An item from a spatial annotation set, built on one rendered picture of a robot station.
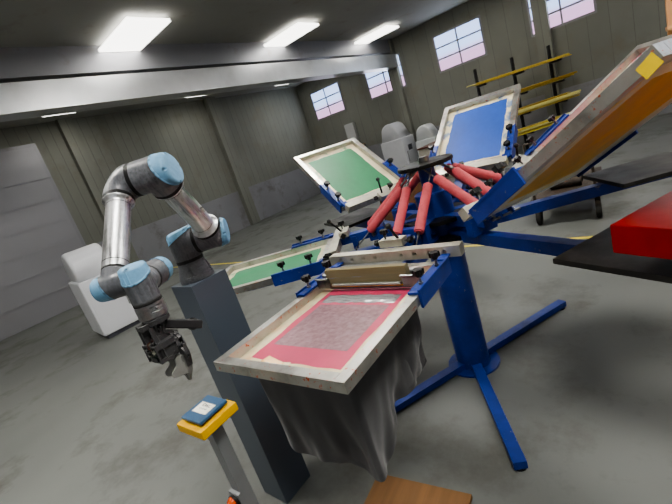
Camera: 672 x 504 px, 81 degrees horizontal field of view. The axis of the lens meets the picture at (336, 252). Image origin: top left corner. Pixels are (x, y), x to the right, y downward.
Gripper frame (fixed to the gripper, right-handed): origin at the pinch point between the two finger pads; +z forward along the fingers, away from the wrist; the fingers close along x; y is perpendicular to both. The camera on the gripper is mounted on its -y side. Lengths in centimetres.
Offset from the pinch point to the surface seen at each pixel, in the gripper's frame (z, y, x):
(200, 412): 11.3, 2.5, 0.9
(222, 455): 26.7, 2.6, 2.1
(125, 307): 77, -168, -483
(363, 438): 38, -26, 32
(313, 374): 9.3, -18.0, 29.4
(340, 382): 9.3, -16.7, 40.0
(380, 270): 4, -76, 21
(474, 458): 108, -89, 33
